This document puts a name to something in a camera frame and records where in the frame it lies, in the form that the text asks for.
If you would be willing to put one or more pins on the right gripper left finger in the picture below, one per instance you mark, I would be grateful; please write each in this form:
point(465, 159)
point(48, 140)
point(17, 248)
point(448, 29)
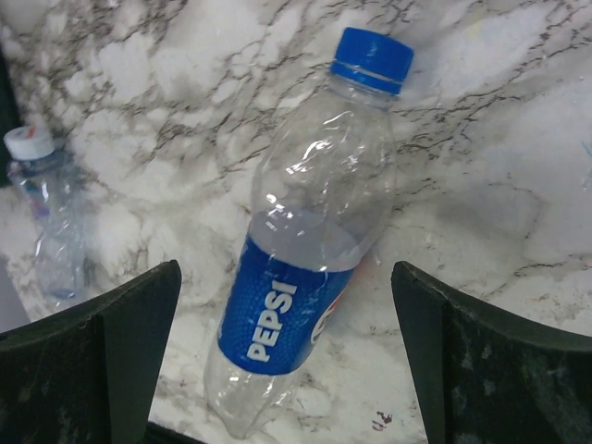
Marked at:
point(88, 374)

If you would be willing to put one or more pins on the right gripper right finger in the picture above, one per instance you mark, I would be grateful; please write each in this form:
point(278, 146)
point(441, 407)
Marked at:
point(486, 375)

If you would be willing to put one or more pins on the Pepsi bottle edge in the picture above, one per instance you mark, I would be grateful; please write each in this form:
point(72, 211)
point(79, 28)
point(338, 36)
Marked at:
point(321, 196)

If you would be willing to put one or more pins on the purple label water bottle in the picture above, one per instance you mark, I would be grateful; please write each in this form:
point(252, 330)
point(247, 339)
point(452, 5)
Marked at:
point(45, 173)

